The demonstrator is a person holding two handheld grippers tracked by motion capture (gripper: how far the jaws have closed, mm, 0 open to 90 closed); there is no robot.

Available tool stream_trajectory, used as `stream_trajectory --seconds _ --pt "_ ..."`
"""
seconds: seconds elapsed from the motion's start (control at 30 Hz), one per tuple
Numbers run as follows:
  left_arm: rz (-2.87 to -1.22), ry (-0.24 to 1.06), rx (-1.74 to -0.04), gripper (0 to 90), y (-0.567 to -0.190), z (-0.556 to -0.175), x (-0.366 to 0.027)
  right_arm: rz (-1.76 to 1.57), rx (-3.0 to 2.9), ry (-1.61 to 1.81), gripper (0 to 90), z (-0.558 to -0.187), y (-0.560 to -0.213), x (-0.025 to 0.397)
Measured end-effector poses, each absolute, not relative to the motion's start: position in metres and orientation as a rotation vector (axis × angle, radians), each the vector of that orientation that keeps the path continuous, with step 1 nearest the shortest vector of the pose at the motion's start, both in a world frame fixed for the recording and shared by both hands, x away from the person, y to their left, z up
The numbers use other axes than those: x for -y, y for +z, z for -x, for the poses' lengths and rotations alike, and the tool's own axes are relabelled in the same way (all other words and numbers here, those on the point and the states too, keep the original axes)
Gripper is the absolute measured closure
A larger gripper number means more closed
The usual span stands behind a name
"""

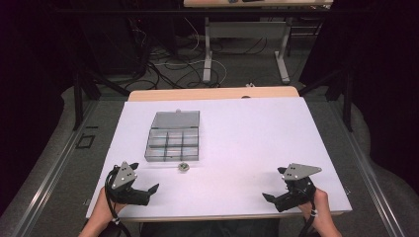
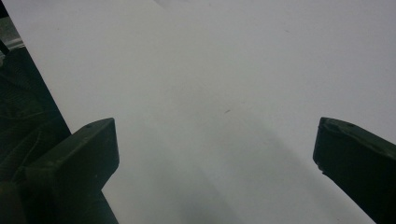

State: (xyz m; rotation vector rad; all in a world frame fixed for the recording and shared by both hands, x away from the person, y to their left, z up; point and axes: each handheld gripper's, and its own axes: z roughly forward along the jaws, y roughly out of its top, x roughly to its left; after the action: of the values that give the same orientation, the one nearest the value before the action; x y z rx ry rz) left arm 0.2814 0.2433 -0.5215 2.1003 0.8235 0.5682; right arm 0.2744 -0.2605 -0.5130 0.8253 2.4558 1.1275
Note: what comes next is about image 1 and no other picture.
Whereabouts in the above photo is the person's right hand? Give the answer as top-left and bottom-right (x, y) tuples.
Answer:
(297, 188), (331, 230)

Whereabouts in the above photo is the person's dark lap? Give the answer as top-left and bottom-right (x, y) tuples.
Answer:
(139, 218), (282, 237)

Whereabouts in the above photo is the metal floor rail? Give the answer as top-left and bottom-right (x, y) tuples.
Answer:
(9, 100), (100, 237)
(327, 100), (408, 237)

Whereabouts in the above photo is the black metal stand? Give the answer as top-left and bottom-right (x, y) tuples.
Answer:
(297, 67), (354, 133)
(72, 67), (131, 131)

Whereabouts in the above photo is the white table mat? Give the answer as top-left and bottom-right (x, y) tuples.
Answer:
(85, 96), (353, 220)

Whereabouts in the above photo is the dark computer tower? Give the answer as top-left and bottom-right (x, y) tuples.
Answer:
(78, 14), (152, 76)

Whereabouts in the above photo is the clear plastic compartment box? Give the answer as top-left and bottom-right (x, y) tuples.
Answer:
(143, 109), (201, 163)

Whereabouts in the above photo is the wooden desk with white legs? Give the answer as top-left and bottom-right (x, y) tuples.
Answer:
(183, 0), (334, 85)

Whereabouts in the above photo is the white floor cable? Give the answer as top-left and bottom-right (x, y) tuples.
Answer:
(153, 18), (229, 87)

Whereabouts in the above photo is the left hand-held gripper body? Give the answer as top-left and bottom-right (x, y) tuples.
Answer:
(104, 160), (151, 207)

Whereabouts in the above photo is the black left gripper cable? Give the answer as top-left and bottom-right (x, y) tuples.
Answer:
(104, 164), (132, 237)

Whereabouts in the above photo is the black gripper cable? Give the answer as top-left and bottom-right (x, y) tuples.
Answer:
(297, 194), (318, 237)
(104, 164), (132, 237)

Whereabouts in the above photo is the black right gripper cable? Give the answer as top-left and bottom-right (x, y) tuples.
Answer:
(297, 194), (318, 237)

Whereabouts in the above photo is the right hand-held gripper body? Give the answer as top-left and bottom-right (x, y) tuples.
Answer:
(274, 162), (323, 213)

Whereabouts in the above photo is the bundle of black floor cables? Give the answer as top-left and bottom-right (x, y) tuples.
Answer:
(129, 18), (211, 91)

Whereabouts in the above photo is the person's left hand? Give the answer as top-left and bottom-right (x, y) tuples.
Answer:
(88, 187), (128, 231)

